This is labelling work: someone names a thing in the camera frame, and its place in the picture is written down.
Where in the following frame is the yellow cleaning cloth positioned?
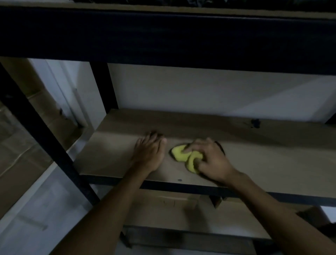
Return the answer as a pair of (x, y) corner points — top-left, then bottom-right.
(171, 144), (204, 174)

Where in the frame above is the brown wooden shelf board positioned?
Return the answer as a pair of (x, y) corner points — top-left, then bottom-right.
(73, 108), (336, 199)

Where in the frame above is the thin wooden shelf board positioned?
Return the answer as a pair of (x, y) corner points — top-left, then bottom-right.
(0, 2), (336, 20)

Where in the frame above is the person's right hand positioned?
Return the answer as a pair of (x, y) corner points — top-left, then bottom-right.
(182, 137), (239, 186)

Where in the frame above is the person's left forearm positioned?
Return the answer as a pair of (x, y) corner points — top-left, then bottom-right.
(49, 165), (156, 255)

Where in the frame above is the plain brown cardboard box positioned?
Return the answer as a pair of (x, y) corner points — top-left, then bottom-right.
(0, 57), (45, 98)

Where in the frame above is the black metal shelving rack frame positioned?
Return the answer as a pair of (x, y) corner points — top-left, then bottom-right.
(0, 5), (336, 255)

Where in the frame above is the large taped cardboard box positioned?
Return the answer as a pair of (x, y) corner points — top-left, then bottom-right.
(0, 88), (82, 220)

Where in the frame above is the person's right forearm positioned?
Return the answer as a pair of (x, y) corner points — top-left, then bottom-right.
(225, 170), (336, 255)

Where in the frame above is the person's left hand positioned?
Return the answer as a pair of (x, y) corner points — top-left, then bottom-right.
(131, 131), (167, 174)

